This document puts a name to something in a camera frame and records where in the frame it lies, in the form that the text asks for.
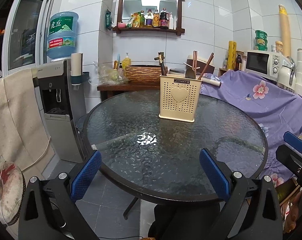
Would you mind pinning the yellow roll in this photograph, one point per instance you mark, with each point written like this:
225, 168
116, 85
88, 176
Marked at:
232, 55

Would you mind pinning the white framed window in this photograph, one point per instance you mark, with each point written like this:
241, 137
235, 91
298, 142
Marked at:
26, 30

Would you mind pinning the metal spoon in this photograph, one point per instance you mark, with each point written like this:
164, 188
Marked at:
190, 73

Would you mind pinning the wooden washstand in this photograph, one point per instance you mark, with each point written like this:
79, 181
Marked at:
126, 87

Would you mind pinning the wooden framed mirror shelf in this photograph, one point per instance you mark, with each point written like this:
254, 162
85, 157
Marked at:
179, 15

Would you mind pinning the brown white rice cooker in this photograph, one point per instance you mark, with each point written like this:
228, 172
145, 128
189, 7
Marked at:
203, 59

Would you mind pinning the clear plastic bag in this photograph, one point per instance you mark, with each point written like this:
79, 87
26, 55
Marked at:
108, 73

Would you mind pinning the small clear bottle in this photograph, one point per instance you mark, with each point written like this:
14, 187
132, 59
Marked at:
225, 63

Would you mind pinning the purple floral cloth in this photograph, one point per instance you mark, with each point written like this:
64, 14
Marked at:
260, 105

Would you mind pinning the grey water dispenser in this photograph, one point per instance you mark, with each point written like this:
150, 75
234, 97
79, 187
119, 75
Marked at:
58, 135

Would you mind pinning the bronze faucet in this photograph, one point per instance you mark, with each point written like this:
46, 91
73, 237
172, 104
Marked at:
158, 56

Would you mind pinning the teal cup holder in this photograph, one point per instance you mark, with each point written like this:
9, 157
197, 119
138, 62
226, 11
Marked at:
85, 76

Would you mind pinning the yellow soap dispenser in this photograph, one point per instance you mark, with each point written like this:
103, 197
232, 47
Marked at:
126, 62

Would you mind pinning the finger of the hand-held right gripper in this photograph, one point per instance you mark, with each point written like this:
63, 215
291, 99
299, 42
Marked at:
294, 141
290, 156

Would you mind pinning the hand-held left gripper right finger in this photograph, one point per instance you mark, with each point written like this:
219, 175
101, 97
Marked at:
214, 175

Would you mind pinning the purple label bottle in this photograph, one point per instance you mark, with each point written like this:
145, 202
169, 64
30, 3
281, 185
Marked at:
149, 20

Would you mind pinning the beige lidded jar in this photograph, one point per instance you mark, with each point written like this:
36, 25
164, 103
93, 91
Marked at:
279, 47

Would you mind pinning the dog print cushion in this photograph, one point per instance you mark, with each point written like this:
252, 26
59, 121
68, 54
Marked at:
3, 192

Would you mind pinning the green noodle cup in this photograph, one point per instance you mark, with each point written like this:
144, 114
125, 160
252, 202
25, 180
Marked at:
261, 41
261, 48
261, 34

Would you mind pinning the white microwave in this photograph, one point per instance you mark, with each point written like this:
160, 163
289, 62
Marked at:
257, 62

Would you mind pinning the round glass table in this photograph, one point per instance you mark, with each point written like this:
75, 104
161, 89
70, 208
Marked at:
131, 130

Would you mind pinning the beige cloth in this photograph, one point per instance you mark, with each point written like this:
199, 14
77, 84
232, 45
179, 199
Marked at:
13, 115

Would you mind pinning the dark soy sauce bottle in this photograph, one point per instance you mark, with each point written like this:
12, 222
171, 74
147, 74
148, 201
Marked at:
164, 20

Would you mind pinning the blue water bottle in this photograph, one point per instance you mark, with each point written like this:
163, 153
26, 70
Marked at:
62, 32

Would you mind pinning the blue toothbrush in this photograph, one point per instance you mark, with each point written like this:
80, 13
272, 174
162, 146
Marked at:
119, 60

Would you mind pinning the green capped bottle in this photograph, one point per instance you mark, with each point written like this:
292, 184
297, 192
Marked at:
142, 20

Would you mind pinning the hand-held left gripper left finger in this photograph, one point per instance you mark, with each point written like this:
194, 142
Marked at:
85, 177

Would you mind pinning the cream plastic utensil holder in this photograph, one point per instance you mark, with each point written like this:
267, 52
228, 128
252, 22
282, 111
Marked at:
166, 100

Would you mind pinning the small white bottle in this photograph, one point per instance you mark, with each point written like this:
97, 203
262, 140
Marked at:
175, 23

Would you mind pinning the woven pattern wash basin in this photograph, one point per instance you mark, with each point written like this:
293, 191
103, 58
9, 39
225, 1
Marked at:
143, 73

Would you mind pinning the black cloth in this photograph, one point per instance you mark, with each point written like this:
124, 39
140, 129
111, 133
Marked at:
181, 222

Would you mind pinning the black chopstick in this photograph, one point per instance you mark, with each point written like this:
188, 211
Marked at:
162, 68

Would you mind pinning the green hanging packet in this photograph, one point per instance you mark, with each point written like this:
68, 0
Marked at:
108, 20

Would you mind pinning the pink bowl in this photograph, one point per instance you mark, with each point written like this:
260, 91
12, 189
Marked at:
121, 26

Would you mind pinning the dark round stool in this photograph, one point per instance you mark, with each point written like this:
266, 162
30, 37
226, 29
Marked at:
81, 125

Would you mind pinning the yellow oil bottle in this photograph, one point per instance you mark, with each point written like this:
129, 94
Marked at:
156, 19

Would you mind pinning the brown glass bottle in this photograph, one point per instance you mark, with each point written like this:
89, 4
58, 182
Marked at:
238, 62

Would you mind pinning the white paper cup tube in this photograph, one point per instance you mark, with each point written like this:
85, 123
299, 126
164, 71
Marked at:
76, 62

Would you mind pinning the tan paper roll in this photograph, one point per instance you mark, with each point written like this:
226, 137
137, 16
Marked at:
284, 30

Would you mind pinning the white kettle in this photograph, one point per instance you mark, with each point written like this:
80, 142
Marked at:
285, 75

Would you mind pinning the plastic wrap roll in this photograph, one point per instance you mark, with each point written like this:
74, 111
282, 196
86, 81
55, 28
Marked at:
212, 82

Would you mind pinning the yellow green bag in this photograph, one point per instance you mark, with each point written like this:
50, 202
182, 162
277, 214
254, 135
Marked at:
287, 191

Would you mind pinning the yellow green packet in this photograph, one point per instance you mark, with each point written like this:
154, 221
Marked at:
134, 21

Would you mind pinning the white squeeze bottle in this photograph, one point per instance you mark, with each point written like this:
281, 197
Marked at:
171, 22

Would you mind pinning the wooden box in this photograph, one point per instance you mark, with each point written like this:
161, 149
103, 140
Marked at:
222, 72

